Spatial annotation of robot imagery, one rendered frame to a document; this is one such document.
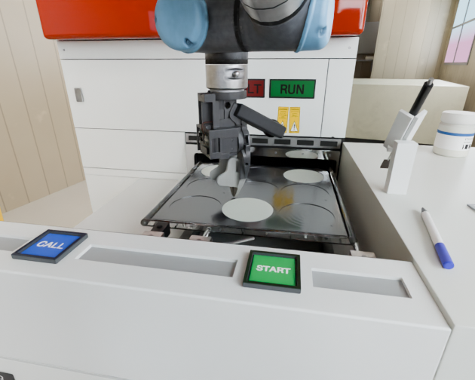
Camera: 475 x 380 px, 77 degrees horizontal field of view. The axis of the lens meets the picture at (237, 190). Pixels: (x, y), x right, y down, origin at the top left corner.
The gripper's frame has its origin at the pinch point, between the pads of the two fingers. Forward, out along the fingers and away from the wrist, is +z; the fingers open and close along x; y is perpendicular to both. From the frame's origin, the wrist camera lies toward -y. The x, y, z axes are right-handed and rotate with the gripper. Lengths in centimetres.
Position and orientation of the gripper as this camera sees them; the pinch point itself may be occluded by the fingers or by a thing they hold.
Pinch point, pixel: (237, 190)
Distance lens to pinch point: 62.7
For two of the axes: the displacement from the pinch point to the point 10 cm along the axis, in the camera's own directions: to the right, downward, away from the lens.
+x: 4.4, 3.5, -8.3
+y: -9.0, 1.7, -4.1
